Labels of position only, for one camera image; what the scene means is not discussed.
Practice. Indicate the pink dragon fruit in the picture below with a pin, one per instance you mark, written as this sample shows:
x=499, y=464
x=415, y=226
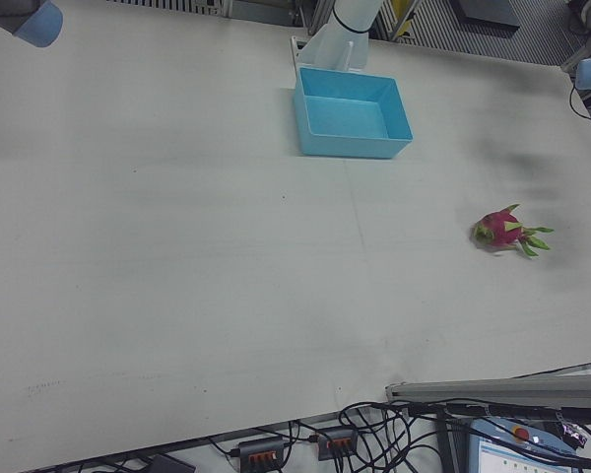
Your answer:
x=500, y=230

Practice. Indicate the light blue plastic bin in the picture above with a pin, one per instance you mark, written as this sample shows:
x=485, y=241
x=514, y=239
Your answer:
x=347, y=118

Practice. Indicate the grey usb hub orange ports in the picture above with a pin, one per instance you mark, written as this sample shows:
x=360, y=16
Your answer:
x=339, y=441
x=262, y=449

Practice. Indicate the small black box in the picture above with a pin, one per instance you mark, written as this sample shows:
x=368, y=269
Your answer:
x=170, y=464

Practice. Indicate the black flat box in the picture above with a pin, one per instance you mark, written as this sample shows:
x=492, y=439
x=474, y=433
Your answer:
x=487, y=14

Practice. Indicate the teach pendant on black box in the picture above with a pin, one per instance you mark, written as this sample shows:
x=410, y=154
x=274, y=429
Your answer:
x=517, y=446

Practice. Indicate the small bag of dark parts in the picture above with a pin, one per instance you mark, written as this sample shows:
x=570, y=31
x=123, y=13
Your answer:
x=573, y=436

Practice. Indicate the white camera mount stand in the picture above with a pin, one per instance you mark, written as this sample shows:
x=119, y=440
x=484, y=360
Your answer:
x=340, y=42

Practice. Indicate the aluminium profile post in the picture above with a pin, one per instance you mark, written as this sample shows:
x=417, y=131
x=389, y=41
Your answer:
x=497, y=389

